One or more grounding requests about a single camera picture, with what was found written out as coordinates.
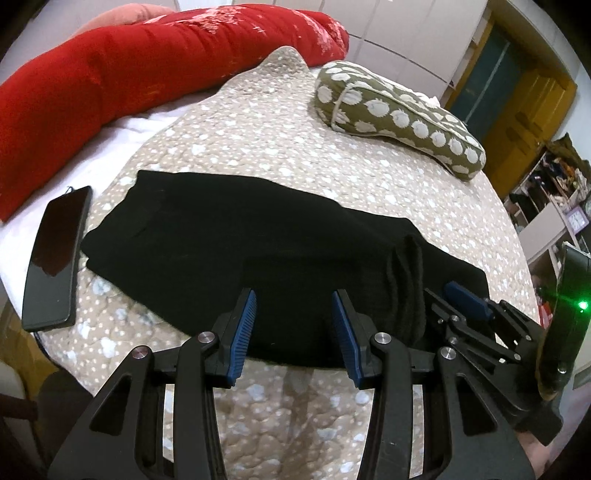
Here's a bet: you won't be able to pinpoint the white glossy wardrobe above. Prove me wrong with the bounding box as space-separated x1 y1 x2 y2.
344 0 491 99

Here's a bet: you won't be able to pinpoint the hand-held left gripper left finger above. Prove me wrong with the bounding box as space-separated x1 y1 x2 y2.
48 287 258 480

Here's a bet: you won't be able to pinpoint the cluttered white shelf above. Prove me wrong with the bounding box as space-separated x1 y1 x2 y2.
502 134 591 301

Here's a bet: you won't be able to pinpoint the person's right forearm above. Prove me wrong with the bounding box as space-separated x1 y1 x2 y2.
516 430 557 480

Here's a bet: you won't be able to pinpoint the pink pillow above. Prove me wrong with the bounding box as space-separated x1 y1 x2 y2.
69 2 172 34

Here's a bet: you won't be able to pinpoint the yellow wooden door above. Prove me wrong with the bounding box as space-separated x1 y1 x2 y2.
480 68 579 188

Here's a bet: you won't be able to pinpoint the red floral quilt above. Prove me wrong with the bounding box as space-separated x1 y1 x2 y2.
0 2 351 223

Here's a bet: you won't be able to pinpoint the beige dotted quilted blanket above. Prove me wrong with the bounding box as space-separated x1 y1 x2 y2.
41 45 542 480

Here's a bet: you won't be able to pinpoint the green white patterned pillow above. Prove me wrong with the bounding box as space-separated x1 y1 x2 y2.
315 60 488 184

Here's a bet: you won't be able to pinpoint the black pants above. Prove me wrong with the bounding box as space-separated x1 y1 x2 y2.
81 170 491 371

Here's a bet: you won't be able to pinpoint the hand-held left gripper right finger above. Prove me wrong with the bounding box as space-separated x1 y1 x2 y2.
331 289 537 480

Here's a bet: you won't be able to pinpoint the white bed sheet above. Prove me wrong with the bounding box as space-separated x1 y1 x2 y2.
0 104 222 319

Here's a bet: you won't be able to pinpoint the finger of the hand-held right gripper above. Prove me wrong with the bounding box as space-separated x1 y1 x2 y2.
424 288 509 366
442 282 542 343

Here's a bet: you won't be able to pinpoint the black smartphone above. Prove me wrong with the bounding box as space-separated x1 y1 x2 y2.
21 185 93 332

